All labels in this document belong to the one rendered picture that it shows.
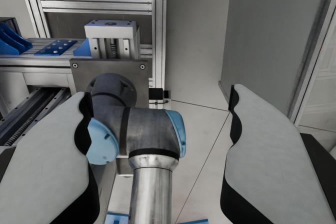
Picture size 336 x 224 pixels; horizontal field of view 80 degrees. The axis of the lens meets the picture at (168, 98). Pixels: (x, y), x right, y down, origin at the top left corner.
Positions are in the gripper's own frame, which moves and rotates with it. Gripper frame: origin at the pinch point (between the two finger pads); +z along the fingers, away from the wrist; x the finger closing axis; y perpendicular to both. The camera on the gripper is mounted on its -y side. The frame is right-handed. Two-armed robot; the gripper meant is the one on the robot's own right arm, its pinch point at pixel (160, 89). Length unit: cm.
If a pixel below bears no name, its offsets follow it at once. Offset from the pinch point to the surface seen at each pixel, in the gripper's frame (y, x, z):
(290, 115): 41, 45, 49
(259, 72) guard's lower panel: 37, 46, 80
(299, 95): 32, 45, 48
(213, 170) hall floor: 195, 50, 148
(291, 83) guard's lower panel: 30, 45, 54
